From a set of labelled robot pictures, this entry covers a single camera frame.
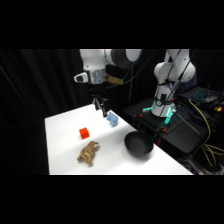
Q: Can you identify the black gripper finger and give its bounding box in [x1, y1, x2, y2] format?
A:
[101, 97, 111, 118]
[92, 96, 102, 112]

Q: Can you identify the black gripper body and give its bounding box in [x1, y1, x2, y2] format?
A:
[88, 81, 109, 101]

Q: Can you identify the red cube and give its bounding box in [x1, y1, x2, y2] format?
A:
[79, 127, 91, 140]

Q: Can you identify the black bowl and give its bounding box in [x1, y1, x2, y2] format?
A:
[124, 130, 155, 159]

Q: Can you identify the light blue toy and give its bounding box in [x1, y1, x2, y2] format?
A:
[106, 111, 120, 128]

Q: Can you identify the striped tiger plush toy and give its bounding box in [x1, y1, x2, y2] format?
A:
[76, 140, 101, 167]

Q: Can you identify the black curtain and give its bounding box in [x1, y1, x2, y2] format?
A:
[0, 49, 224, 176]

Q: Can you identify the black robot stand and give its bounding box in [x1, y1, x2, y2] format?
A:
[122, 97, 224, 163]

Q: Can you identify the laptop with lit keyboard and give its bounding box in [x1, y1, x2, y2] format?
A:
[181, 85, 224, 105]

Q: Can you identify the yellow cable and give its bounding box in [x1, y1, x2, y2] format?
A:
[187, 98, 224, 169]

